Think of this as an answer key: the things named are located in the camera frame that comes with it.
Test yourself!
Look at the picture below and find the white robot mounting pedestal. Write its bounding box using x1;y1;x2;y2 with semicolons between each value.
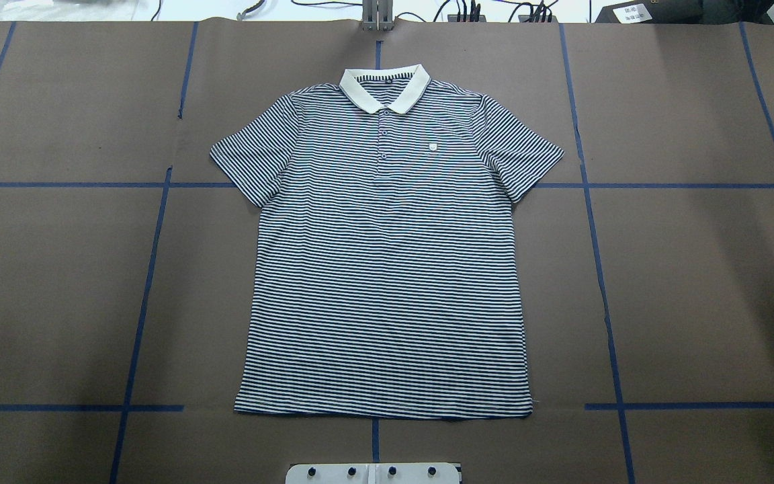
285;462;463;483

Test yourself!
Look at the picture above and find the aluminium camera post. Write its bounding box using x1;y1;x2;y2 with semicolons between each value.
360;0;395;32

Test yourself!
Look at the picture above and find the navy white striped polo shirt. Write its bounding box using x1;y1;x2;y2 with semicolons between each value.
210;65;563;420

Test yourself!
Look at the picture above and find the black box with label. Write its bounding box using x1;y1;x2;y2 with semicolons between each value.
593;1;703;24

